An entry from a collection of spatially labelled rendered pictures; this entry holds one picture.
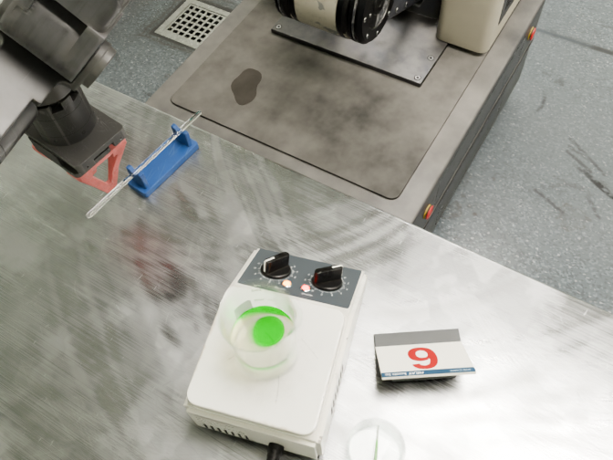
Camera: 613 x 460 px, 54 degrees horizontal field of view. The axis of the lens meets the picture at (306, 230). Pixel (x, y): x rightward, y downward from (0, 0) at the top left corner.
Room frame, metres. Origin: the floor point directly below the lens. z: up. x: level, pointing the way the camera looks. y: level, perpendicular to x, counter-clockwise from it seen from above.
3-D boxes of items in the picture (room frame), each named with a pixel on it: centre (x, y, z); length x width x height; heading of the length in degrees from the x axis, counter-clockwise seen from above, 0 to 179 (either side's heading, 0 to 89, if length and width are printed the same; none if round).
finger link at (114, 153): (0.43, 0.23, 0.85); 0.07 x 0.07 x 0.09; 47
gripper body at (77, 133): (0.44, 0.23, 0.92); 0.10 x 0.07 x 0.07; 47
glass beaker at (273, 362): (0.20, 0.04, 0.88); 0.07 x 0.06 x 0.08; 75
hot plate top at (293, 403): (0.19, 0.05, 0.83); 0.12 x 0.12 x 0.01; 69
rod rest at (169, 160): (0.49, 0.17, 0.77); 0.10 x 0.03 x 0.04; 138
